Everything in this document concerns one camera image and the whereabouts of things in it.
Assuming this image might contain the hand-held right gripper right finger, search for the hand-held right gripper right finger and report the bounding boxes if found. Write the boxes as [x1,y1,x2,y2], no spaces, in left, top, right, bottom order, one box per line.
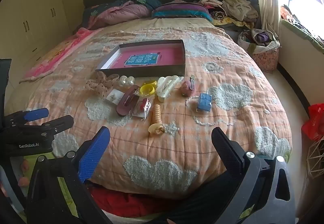
[211,127,295,224]

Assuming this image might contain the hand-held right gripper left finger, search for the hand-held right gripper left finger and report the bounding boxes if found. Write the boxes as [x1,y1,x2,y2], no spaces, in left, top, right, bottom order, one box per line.
[27,126,112,224]

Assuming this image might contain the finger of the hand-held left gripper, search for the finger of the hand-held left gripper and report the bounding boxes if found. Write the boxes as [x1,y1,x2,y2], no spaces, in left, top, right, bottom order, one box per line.
[4,108,49,126]
[15,115,74,141]

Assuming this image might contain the maroon hair clip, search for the maroon hair clip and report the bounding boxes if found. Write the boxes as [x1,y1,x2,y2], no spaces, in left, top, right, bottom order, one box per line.
[116,85,140,115]

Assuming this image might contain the red ball earring packet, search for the red ball earring packet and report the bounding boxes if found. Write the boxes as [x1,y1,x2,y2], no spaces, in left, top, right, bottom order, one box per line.
[132,97,154,120]

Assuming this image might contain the beige spiral hair clip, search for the beige spiral hair clip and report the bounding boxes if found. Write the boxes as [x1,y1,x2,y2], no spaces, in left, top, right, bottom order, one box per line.
[148,104,166,137]

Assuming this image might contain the white claw hair clip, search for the white claw hair clip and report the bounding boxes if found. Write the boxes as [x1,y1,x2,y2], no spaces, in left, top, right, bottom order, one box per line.
[156,76,180,102]

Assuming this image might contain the dark cardboard box pink inside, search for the dark cardboard box pink inside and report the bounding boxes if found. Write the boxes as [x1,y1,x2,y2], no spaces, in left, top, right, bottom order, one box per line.
[95,40,186,78]

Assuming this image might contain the peach cloud pattern quilt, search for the peach cloud pattern quilt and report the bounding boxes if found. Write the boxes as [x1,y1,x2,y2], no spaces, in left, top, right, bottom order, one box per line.
[5,18,293,200]

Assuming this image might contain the polka dot bow scrunchie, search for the polka dot bow scrunchie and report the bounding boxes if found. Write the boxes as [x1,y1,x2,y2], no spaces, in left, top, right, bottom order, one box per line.
[85,71,120,98]

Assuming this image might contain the small blue box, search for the small blue box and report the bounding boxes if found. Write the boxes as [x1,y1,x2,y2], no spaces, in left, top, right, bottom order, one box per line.
[197,92,212,112]

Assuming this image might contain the red cloth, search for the red cloth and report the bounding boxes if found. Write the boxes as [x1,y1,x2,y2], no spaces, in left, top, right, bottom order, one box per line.
[88,186,188,217]

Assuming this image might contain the white earring card packet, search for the white earring card packet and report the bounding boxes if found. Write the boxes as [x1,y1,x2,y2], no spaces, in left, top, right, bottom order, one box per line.
[105,89,126,106]

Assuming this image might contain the person's black trousers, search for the person's black trousers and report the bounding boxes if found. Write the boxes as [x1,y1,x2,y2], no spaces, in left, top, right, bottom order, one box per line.
[152,171,243,224]

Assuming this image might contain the pink printed blanket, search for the pink printed blanket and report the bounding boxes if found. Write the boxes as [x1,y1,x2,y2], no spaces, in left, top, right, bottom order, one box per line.
[19,28,102,84]

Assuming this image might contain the pink pompom hair clip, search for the pink pompom hair clip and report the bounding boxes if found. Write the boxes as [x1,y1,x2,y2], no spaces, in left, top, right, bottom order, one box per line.
[180,75,196,98]

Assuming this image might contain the red plastic bag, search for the red plastic bag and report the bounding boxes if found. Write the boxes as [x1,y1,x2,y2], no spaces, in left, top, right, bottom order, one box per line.
[301,104,324,141]

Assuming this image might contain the cream wardrobe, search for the cream wardrobe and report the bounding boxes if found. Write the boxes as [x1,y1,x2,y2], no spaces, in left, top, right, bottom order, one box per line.
[0,0,71,65]

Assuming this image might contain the floral fabric laundry bag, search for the floral fabric laundry bag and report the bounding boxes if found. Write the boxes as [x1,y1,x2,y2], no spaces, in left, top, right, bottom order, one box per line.
[238,29,281,74]

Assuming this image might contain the pink navy folded duvet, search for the pink navy folded duvet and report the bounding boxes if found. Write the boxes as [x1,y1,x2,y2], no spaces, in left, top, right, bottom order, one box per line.
[82,0,162,30]

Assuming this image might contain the green windowsill mat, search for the green windowsill mat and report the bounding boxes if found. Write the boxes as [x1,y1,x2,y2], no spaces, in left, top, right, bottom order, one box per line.
[281,19,324,51]

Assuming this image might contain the beige bed sheet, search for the beige bed sheet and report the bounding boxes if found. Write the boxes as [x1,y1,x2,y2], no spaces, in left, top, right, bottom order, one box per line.
[101,17,221,34]

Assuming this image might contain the pile of clothes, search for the pile of clothes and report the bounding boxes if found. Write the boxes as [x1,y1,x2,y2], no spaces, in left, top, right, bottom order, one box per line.
[195,0,260,29]

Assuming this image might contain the clothes on windowsill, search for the clothes on windowsill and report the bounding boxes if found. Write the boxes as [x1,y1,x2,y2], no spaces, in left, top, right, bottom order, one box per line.
[280,5,314,37]

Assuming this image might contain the purple striped pillow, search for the purple striped pillow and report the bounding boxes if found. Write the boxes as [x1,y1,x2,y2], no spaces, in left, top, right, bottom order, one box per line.
[151,2,213,22]

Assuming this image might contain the yellow bracelet in packet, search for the yellow bracelet in packet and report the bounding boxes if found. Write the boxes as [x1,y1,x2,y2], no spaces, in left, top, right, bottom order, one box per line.
[135,81,158,98]

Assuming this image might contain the wire frame basket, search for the wire frame basket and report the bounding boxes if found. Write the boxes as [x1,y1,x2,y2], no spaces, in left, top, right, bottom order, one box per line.
[306,139,324,180]

